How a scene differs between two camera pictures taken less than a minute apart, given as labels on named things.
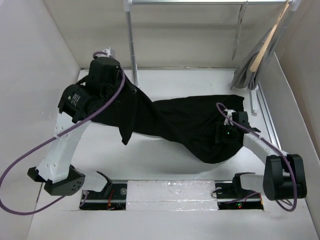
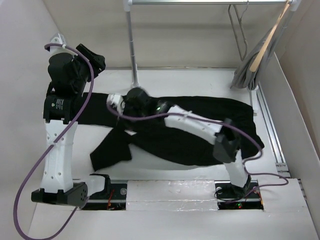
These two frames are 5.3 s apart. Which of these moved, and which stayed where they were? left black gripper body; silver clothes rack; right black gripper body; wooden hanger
Moved: left black gripper body; right black gripper body
Stayed: silver clothes rack; wooden hanger
